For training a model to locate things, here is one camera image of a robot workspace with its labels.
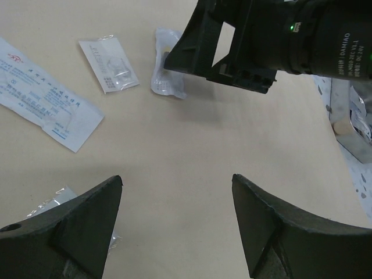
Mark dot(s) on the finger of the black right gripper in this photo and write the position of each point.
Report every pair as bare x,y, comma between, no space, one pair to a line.
194,52

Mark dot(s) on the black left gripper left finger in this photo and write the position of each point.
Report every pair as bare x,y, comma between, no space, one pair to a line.
76,246

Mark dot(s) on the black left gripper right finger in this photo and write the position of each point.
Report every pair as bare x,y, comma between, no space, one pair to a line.
281,240

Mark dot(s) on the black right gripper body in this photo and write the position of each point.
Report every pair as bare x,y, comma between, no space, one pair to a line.
269,36

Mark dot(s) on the stainless steel tray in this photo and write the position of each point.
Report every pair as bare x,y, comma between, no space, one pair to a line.
345,133

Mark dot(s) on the long white printed packet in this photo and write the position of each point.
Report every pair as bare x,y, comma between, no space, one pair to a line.
35,95

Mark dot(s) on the clear packet near left gripper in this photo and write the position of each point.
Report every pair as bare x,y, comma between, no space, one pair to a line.
62,196

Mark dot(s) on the beige cloth mat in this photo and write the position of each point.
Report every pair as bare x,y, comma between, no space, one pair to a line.
176,157

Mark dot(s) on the small white sachet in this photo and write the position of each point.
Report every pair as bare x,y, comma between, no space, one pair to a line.
109,63

